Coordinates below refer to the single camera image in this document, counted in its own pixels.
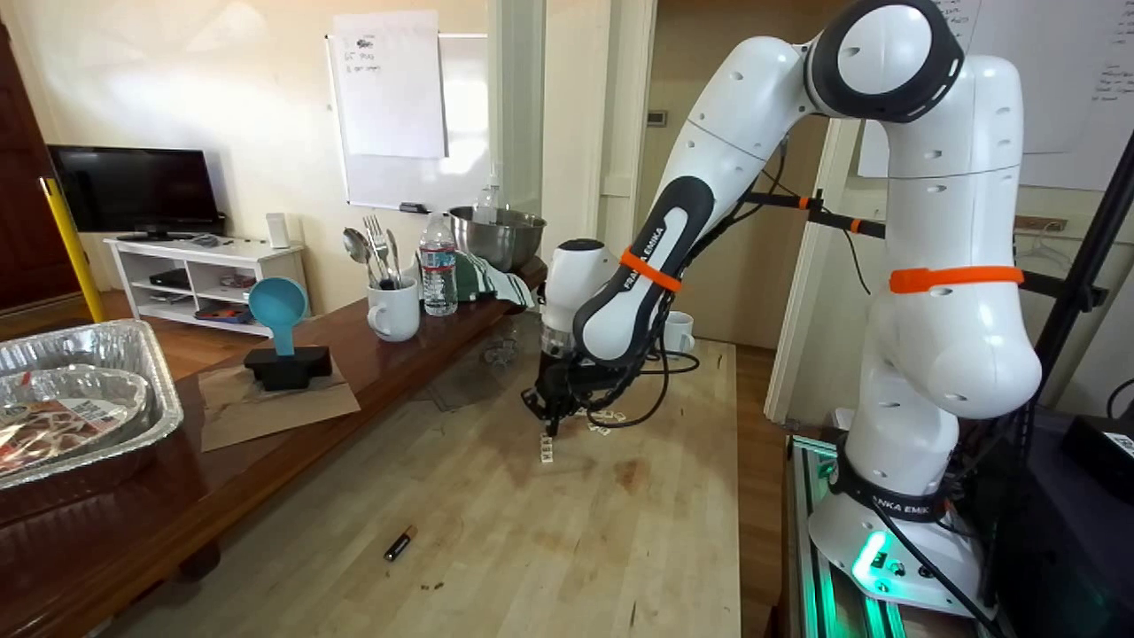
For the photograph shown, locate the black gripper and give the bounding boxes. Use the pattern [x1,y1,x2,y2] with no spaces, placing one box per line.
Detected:
[520,350,596,463]

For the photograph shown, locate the clear plastic wrap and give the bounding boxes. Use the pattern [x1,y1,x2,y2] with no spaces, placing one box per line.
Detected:
[475,317,547,374]

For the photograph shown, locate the green striped towel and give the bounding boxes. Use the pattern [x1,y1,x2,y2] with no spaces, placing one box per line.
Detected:
[458,252,547,317]

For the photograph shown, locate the small white ceramic mug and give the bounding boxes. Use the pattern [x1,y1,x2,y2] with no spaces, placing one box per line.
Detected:
[658,310,703,358]

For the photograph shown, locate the clear plastic water bottle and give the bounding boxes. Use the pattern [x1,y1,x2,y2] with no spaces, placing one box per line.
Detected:
[415,212,462,320]

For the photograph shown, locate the black marker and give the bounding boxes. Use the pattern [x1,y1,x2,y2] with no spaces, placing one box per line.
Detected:
[378,530,418,566]

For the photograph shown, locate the stainless steel bowl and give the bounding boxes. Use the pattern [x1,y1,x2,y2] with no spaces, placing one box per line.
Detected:
[468,209,550,274]

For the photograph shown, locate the white ceramic utensil mug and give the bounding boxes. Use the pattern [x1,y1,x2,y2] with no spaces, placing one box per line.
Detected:
[365,276,426,349]

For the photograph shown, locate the clear pump bottle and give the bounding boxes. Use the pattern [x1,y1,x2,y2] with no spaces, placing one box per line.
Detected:
[475,182,505,227]

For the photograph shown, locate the silver metal utensil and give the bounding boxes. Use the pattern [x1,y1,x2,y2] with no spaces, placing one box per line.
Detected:
[368,212,404,286]

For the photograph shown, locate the silver metal spoon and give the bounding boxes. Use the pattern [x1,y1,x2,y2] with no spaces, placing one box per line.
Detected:
[339,224,384,291]

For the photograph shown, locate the black block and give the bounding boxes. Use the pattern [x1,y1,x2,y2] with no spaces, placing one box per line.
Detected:
[241,344,338,394]

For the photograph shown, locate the brown cardboard sheet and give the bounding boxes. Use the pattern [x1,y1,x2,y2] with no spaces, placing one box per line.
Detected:
[191,358,365,459]

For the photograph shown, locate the blue plastic scoop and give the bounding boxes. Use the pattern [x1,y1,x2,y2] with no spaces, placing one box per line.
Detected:
[246,276,311,361]

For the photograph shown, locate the white whiteboard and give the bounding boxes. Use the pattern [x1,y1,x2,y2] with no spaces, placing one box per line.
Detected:
[324,12,494,212]

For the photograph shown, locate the black articulated clamp rod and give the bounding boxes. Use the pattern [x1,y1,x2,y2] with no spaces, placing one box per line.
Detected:
[749,183,1111,312]

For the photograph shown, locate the white paper sheet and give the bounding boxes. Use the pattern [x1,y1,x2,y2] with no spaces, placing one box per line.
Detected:
[332,12,449,162]

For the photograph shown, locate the white television shelf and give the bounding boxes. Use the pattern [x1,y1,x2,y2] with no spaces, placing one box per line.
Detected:
[107,233,311,341]

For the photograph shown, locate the aluminium foil tray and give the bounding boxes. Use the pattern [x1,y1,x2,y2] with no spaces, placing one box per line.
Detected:
[0,317,188,494]

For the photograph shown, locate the dark brown wooden table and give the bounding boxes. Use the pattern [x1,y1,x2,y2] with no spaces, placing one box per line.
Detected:
[0,261,552,638]

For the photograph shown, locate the black flat television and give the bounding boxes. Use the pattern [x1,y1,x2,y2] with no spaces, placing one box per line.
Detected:
[46,143,230,241]

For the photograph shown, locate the crumpled plastic wrapper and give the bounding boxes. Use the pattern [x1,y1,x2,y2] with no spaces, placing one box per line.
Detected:
[0,366,153,474]

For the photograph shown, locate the yellow stick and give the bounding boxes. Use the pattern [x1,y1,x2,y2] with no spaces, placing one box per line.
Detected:
[34,175,107,325]

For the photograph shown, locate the black control box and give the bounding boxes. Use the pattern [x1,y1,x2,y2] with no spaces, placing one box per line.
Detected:
[977,405,1134,638]

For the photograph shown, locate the black tripod pole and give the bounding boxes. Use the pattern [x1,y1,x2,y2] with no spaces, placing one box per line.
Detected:
[1031,129,1134,394]

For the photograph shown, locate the black device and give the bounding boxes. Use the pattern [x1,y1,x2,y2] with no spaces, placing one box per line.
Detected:
[1061,410,1134,499]

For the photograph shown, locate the dark brown wooden cabinet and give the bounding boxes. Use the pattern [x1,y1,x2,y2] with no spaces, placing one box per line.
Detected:
[0,20,84,312]

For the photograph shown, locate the orange cable strap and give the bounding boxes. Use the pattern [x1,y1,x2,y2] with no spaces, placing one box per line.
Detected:
[887,261,1026,298]
[617,248,687,298]

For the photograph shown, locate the white wall paper sheets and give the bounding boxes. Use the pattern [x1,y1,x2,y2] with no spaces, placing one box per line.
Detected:
[854,0,1134,192]

